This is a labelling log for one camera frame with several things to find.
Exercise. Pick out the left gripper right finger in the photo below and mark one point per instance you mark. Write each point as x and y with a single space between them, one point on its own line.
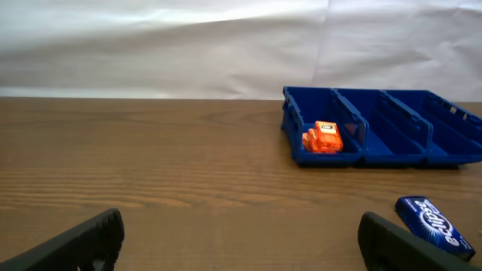
395 248

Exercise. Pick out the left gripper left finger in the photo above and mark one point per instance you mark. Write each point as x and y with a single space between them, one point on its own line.
75 244

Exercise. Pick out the blue candy pack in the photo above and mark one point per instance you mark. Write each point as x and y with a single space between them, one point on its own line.
433 226

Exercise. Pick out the orange candy box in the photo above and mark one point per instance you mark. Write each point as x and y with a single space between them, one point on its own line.
309 141
328 139

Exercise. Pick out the blue tray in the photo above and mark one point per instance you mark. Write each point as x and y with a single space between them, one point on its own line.
391 150

